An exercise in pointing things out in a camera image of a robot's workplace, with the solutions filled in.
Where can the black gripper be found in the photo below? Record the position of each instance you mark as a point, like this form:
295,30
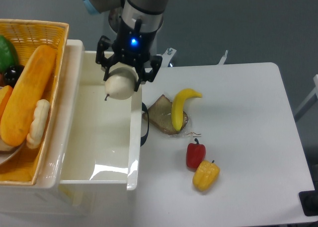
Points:
133,47

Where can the pale cream pear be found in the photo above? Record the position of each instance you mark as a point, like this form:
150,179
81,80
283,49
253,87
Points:
120,84

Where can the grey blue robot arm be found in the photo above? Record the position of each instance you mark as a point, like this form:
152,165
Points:
150,11

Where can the white open upper drawer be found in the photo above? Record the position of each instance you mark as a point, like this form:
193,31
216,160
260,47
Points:
105,137

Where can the white drawer cabinet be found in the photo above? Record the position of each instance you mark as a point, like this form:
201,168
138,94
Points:
49,203

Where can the yellow banana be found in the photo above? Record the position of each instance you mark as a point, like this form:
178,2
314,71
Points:
178,104

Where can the brown bread slice in wrap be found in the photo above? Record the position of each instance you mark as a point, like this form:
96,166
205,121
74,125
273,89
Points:
159,115

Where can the yellow wicker basket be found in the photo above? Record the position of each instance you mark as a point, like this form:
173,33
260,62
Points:
26,35

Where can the cream twisted bread roll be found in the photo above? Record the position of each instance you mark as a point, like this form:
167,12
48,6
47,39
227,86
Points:
38,124

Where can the dark purple grape cluster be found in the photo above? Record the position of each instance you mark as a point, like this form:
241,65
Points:
12,74

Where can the red bell pepper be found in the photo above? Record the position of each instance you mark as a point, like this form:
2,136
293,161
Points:
195,154

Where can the green avocado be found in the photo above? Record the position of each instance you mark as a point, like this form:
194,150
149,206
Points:
8,54

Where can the orange baguette loaf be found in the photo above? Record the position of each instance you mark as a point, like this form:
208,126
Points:
18,113

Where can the orange fruit piece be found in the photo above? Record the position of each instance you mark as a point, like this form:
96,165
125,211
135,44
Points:
5,94

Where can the yellow bell pepper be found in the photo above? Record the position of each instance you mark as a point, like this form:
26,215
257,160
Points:
205,175

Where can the white plate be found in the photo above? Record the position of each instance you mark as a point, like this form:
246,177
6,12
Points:
7,152

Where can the black device at table edge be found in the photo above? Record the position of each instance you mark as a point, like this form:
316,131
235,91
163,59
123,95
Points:
309,202

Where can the white frame at right edge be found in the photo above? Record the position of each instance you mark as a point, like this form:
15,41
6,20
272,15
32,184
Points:
308,102

